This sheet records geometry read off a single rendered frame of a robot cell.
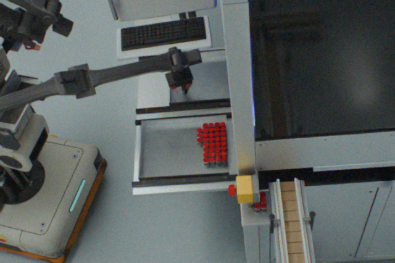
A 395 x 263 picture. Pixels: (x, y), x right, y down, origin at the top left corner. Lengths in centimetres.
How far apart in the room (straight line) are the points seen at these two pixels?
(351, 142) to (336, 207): 47
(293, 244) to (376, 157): 40
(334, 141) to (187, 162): 60
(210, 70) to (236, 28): 103
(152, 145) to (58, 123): 141
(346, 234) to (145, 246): 105
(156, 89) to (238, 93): 85
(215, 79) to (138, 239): 106
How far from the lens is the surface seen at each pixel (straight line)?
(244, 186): 190
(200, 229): 297
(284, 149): 183
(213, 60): 242
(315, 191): 212
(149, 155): 218
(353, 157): 194
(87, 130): 343
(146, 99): 234
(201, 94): 231
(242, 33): 139
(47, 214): 288
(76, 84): 189
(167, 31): 265
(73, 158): 300
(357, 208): 230
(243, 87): 155
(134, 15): 275
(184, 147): 217
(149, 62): 201
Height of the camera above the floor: 270
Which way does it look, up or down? 56 degrees down
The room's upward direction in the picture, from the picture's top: 11 degrees counter-clockwise
